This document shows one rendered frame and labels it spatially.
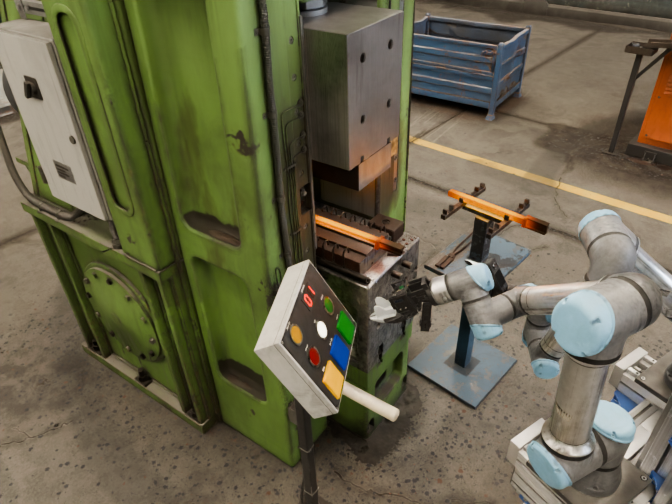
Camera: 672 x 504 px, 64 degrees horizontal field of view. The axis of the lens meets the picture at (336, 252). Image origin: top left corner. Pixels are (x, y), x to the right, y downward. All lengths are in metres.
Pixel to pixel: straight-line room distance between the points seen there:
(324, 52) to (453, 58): 4.14
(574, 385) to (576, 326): 0.16
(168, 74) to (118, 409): 1.75
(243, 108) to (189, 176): 0.47
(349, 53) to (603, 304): 0.90
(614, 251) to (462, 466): 1.33
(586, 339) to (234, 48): 1.02
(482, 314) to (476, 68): 4.32
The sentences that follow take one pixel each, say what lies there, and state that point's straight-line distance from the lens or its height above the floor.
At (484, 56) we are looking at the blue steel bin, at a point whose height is 0.58.
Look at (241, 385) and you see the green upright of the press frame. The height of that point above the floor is 0.35.
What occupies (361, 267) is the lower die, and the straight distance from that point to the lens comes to 1.94.
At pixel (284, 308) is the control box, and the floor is 1.19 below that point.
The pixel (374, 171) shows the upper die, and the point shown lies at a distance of 1.81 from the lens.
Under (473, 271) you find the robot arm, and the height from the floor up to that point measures 1.27.
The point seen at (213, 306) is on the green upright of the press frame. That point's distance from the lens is 2.20.
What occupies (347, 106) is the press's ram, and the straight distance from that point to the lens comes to 1.59.
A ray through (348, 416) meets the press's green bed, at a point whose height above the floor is 0.11.
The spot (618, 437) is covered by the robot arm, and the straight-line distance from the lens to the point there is 1.47.
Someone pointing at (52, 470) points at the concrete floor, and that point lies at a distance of 2.86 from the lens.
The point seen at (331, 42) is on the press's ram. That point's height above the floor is 1.74.
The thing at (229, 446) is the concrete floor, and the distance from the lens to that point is 2.65.
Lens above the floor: 2.15
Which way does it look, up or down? 36 degrees down
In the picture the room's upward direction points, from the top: 2 degrees counter-clockwise
